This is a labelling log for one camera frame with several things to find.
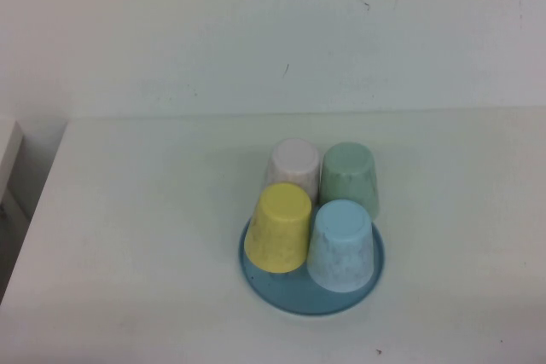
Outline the white marbled plastic cup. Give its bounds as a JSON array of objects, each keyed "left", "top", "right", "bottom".
[{"left": 264, "top": 137, "right": 322, "bottom": 208}]

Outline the blue round cup stand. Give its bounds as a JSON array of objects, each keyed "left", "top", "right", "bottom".
[{"left": 237, "top": 205, "right": 386, "bottom": 318}]

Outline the light blue marbled plastic cup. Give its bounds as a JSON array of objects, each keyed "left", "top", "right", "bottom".
[{"left": 305, "top": 199, "right": 379, "bottom": 293}]

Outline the green marbled plastic cup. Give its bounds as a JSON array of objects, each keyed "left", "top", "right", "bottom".
[{"left": 319, "top": 142, "right": 383, "bottom": 221}]

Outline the yellow marbled plastic cup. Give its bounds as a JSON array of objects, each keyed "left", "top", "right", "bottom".
[{"left": 243, "top": 182, "right": 312, "bottom": 274}]

